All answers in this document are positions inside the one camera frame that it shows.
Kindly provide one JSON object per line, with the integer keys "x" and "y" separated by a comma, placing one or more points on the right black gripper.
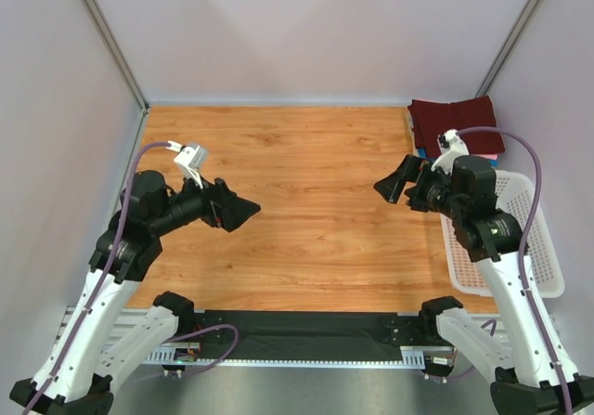
{"x": 415, "y": 181}

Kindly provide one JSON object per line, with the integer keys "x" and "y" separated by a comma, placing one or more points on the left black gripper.
{"x": 214, "y": 207}

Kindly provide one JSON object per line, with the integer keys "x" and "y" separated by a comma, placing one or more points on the maroon t-shirt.
{"x": 431, "y": 119}

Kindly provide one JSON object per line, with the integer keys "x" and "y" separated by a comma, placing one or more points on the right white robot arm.
{"x": 510, "y": 303}

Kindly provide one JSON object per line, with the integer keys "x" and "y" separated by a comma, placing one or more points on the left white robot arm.
{"x": 80, "y": 375}

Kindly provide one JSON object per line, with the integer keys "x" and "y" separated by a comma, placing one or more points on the pink folded t-shirt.
{"x": 491, "y": 157}

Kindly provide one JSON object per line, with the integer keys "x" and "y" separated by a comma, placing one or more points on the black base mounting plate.
{"x": 322, "y": 336}

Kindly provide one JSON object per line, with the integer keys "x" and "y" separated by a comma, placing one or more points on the white plastic basket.
{"x": 515, "y": 193}

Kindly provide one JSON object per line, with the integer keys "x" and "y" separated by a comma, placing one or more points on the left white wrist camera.
{"x": 189, "y": 159}

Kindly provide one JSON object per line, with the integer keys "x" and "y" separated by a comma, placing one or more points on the aluminium slotted cable rail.
{"x": 201, "y": 341}

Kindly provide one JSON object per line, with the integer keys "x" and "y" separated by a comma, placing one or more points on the left aluminium frame post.
{"x": 107, "y": 36}

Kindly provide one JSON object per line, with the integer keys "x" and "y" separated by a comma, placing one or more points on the aluminium frame post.
{"x": 107, "y": 36}
{"x": 512, "y": 39}

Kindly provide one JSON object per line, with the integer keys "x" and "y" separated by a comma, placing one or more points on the right aluminium frame post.
{"x": 512, "y": 39}

